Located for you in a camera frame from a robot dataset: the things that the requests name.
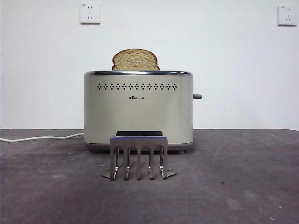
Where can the brown bread slice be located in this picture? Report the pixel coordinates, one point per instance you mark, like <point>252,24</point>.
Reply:
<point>135,60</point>

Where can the cream steel toaster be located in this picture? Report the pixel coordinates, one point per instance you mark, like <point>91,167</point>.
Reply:
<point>140,116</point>

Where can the steel bread rack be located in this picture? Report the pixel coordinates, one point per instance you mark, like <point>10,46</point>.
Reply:
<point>139,141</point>

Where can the grey toaster lever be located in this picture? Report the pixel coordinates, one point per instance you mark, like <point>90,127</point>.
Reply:
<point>198,96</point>

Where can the white wall socket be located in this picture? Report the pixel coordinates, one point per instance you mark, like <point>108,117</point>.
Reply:
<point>90,13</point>
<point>287,16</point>

